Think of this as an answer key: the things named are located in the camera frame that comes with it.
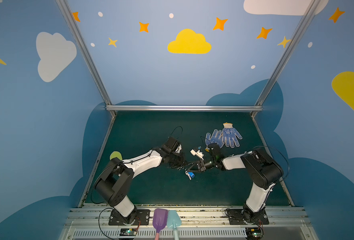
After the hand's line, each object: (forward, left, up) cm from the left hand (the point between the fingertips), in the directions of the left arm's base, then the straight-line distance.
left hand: (190, 164), depth 84 cm
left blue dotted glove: (+26, -21, -9) cm, 34 cm away
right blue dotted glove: (+27, -31, -8) cm, 41 cm away
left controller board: (-32, +31, -9) cm, 45 cm away
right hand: (-3, 0, -2) cm, 4 cm away
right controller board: (-31, -30, -9) cm, 45 cm away
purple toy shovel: (-27, +16, -8) cm, 32 cm away
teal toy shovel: (-27, +9, -6) cm, 29 cm away
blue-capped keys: (-5, 0, -2) cm, 6 cm away
